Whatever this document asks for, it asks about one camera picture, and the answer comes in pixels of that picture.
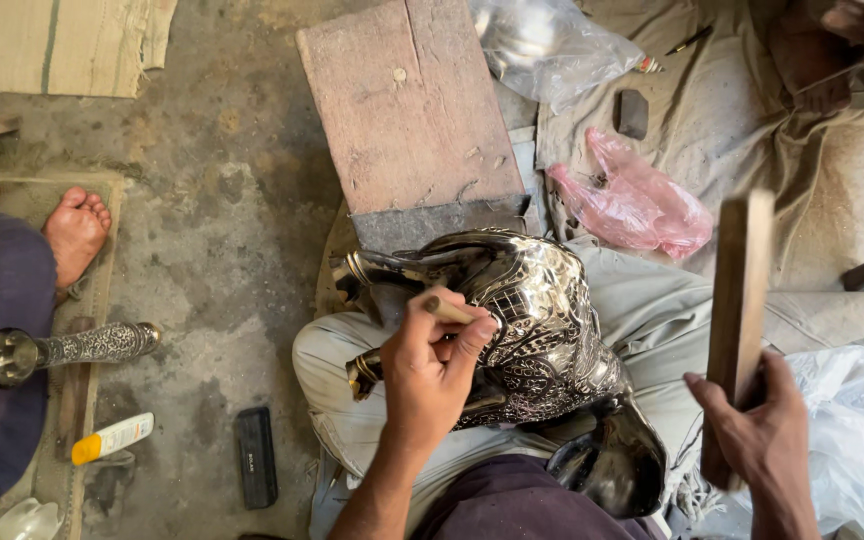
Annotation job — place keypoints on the white yellow-capped bottle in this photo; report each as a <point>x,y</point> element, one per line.
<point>113,437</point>

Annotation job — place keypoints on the engraved silver metal vessel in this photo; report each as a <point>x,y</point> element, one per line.
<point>552,330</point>

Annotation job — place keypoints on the person's right hand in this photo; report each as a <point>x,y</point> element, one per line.
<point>766,442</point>

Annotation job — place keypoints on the person's purple shirt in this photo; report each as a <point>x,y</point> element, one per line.
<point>522,502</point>

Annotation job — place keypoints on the wooden mallet stick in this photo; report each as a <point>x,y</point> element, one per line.
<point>739,300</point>

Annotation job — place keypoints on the small white tube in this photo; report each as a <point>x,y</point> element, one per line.
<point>648,65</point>

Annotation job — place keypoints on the small metal engraving chisel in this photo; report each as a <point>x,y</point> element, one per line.
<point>448,310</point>

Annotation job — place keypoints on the clear plastic container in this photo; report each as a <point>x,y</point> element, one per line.
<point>27,521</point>

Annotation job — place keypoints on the pink plastic bag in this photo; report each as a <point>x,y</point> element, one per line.
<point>634,202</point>

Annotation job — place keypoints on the person's left hand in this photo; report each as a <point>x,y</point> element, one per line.
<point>421,382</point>

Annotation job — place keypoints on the striped woven mat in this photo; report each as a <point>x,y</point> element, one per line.
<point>49,45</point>

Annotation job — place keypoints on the clear plastic bag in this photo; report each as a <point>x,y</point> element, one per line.
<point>544,49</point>

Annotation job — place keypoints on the white plastic bag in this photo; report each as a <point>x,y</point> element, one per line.
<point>859,442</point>

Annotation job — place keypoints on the dark sharpening stone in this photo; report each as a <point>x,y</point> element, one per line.
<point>631,114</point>

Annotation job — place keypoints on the person's beige trousers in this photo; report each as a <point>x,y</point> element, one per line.
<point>664,315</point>

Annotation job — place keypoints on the worn wooden block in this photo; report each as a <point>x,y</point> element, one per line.
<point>406,112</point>

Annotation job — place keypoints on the thin dark pencil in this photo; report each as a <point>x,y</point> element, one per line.
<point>689,40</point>

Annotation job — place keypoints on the beige floor cloth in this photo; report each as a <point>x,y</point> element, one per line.
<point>739,157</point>

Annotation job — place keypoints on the black rectangular case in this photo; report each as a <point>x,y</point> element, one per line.
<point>256,457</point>

